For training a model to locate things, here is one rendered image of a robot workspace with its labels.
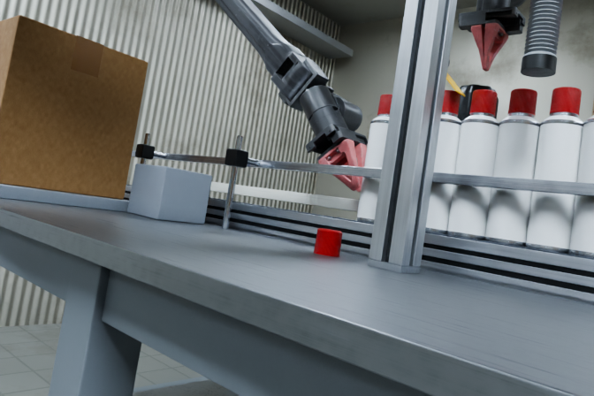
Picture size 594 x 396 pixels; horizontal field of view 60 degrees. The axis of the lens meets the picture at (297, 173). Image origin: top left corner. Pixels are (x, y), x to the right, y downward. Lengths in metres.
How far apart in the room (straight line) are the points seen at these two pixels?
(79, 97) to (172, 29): 2.79
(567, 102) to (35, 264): 0.67
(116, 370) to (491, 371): 0.41
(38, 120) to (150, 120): 2.66
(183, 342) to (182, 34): 3.43
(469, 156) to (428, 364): 0.51
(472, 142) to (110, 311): 0.49
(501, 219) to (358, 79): 4.13
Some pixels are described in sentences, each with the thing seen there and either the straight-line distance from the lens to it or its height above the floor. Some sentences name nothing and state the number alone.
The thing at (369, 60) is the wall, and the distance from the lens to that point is 4.78.
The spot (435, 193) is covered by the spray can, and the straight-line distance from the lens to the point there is 0.74.
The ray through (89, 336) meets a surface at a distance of 0.54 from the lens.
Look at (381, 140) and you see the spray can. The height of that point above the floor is 1.01.
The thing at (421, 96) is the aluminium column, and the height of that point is 1.03.
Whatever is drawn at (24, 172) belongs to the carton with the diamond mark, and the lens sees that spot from 0.95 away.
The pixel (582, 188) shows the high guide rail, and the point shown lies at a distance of 0.66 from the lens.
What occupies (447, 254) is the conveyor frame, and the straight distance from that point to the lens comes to 0.69.
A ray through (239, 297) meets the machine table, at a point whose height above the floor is 0.82.
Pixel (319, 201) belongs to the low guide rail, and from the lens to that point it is 0.93.
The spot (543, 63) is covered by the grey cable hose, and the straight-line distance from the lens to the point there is 0.63.
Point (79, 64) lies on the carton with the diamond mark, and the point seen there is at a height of 1.07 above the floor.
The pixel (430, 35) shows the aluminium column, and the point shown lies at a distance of 0.64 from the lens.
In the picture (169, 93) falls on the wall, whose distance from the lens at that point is 3.67.
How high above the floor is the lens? 0.88
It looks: 4 degrees up
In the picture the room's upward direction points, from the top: 9 degrees clockwise
